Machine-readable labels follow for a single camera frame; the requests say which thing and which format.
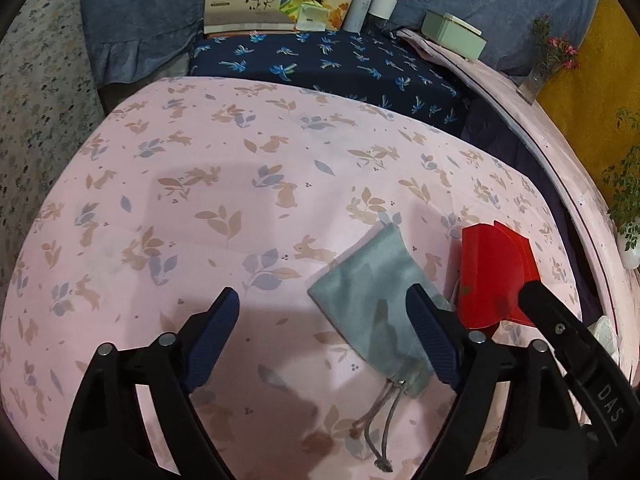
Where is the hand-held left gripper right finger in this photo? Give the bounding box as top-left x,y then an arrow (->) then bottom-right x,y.
406,284 -> 593,480

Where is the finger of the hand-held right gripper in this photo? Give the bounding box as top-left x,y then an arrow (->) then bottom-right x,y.
517,281 -> 608,376

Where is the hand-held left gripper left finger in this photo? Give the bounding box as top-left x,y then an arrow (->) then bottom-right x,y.
59,287 -> 240,480

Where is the grey drawstring pouch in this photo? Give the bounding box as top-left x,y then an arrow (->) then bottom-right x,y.
306,222 -> 453,473

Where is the potted plant in white pot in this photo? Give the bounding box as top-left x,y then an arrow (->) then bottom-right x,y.
601,107 -> 640,268

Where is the pink rabbit-print blanket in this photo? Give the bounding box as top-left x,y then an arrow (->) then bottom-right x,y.
0,76 -> 621,480

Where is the dark purple cloth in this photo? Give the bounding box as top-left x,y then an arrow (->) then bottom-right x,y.
460,97 -> 601,321

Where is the glass vase with flowers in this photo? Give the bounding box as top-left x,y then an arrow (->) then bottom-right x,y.
516,15 -> 581,104

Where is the dark blue dragonfly-print cloth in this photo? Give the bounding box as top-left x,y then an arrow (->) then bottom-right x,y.
189,30 -> 473,136

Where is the blue-grey cloth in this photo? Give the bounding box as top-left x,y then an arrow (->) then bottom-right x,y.
80,0 -> 603,86

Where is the mint green box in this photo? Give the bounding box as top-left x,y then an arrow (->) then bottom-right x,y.
421,10 -> 487,59

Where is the pale green packet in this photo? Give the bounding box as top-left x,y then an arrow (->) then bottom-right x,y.
295,2 -> 328,32

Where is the white tube bottle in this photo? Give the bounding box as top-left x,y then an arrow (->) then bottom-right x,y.
342,0 -> 376,33

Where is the white jar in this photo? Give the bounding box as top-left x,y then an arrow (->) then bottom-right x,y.
367,0 -> 402,21

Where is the green patterned packet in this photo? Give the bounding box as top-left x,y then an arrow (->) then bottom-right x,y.
279,0 -> 321,18

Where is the yellow floral can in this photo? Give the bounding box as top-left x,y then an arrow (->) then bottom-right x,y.
321,0 -> 355,31

